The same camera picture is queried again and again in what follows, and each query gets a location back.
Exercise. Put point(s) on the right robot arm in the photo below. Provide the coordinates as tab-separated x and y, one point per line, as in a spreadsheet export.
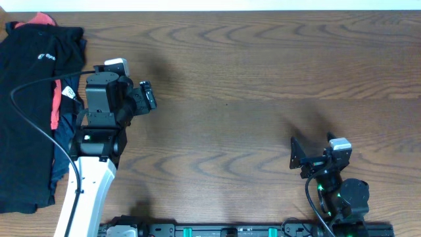
339	204

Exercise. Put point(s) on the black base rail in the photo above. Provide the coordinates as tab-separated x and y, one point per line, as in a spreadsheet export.
126	226

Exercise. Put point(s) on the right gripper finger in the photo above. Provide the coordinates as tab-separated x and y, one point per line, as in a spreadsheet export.
330	136
298	156

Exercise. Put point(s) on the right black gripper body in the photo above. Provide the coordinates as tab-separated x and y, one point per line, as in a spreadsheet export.
314	164

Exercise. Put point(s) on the red printed t-shirt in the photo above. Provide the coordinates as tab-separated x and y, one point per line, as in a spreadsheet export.
42	18

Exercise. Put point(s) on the navy blue t-shirt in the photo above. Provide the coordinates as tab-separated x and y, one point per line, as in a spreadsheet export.
69	58

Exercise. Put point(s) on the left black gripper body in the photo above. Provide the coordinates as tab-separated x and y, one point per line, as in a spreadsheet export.
141	99

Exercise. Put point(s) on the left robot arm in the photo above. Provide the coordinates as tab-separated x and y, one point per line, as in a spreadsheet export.
95	150

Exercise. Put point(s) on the black polo shirt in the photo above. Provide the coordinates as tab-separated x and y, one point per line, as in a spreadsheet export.
31	165

